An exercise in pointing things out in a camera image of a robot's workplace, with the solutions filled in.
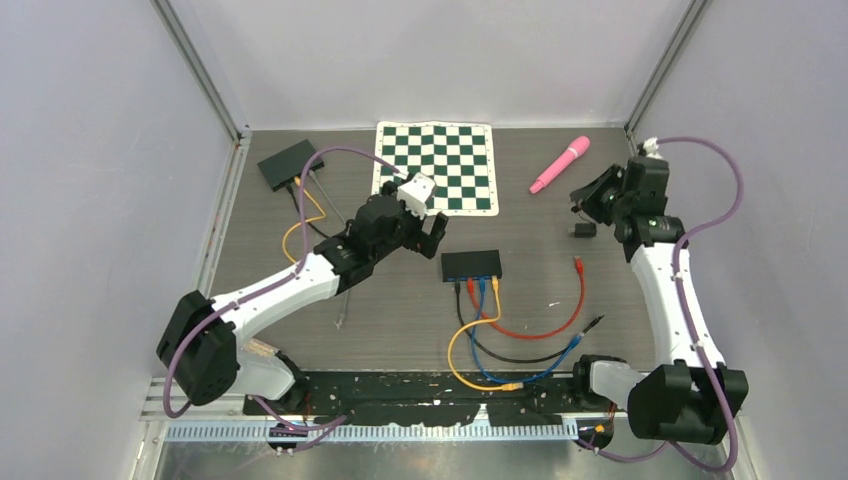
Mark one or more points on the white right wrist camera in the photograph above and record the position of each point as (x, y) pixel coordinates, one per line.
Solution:
(649, 148)

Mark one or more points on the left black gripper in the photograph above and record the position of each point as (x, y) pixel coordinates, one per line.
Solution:
(422, 242)

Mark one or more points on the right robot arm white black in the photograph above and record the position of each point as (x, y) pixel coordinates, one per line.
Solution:
(680, 399)

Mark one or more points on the flat black network switch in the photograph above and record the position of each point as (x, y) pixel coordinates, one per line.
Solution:
(280, 169)

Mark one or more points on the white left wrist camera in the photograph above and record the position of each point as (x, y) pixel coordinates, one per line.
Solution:
(415, 193)

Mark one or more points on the green white chessboard mat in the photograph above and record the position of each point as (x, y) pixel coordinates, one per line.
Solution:
(459, 157)

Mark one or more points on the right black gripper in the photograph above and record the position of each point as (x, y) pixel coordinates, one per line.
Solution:
(588, 197)

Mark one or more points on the glitter filled clear tube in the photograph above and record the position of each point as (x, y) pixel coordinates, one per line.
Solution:
(260, 348)

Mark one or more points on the black power adapter with cord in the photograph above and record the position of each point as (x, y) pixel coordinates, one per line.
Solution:
(585, 228)

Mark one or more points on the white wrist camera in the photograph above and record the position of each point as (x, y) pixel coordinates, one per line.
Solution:
(415, 193)
(649, 148)

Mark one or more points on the ribbed black network switch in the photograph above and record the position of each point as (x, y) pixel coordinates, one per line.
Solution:
(458, 266)

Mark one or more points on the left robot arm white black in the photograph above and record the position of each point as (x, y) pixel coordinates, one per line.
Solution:
(203, 343)

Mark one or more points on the pink cylindrical device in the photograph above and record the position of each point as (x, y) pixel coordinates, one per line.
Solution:
(575, 150)

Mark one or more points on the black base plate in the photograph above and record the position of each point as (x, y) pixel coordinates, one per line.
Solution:
(433, 399)

